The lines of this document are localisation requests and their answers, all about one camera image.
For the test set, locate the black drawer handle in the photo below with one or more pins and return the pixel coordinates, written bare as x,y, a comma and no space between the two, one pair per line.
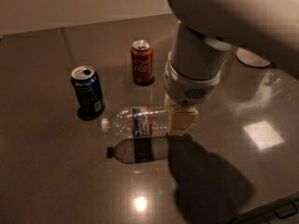
286,211

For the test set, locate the clear plastic water bottle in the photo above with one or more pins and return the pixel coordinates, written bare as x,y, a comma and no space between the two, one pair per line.
137,121

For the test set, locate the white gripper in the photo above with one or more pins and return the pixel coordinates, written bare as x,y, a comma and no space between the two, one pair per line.
186,89

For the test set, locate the red coca-cola can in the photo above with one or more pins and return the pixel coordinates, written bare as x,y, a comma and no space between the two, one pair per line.
141,56

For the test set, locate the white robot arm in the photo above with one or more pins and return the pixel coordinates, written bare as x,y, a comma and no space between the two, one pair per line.
208,32

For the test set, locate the white cylindrical container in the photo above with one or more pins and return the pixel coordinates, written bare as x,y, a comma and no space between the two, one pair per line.
243,73

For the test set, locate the blue pepsi can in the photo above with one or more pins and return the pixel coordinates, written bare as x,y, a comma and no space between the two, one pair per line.
88,89

